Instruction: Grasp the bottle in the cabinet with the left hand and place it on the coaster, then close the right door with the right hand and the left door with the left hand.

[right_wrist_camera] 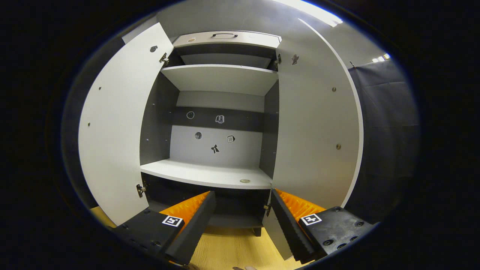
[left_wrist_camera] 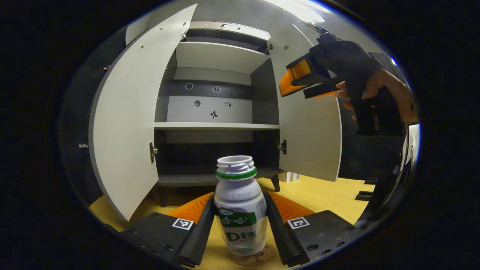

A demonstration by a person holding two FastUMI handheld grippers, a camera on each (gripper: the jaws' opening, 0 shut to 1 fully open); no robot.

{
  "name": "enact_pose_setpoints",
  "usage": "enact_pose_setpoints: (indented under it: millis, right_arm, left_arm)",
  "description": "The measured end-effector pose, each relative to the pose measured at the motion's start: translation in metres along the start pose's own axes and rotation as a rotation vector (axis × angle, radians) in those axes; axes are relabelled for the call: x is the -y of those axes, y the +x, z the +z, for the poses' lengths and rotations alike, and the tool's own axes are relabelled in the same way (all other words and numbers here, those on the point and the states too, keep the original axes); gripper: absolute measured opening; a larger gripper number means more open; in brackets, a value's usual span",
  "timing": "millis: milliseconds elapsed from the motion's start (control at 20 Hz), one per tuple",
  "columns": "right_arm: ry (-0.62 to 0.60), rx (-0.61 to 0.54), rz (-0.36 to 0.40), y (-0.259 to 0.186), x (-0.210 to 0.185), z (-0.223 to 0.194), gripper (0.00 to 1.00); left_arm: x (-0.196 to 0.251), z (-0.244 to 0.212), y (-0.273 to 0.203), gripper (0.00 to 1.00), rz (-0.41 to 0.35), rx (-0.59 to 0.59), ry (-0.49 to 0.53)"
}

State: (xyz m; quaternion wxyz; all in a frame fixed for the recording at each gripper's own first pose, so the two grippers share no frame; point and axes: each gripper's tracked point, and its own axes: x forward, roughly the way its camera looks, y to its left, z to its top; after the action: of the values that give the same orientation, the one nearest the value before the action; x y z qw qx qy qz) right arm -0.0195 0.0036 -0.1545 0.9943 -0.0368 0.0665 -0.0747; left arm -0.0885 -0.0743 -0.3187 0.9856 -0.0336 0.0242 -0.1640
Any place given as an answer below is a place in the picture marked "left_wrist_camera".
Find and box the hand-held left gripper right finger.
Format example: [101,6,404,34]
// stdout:
[262,191,364,268]

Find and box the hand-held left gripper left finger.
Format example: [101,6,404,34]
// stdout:
[119,192,216,268]

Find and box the round brown coaster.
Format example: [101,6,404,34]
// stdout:
[229,243,279,267]

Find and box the white cabinet door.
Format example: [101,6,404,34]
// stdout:
[89,4,198,222]
[269,23,342,182]

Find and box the white bottle with green label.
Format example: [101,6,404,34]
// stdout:
[214,156,269,256]

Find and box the grey and white cabinet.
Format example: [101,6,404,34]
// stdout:
[154,21,287,207]

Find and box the white cabinet shelf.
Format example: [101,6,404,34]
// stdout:
[154,122,280,131]

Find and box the beige cabinet drawer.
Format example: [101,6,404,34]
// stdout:
[187,21,271,41]

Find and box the long ceiling light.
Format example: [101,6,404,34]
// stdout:
[264,0,327,25]

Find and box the black backdrop cloth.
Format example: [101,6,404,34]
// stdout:
[60,28,130,205]
[339,52,409,180]

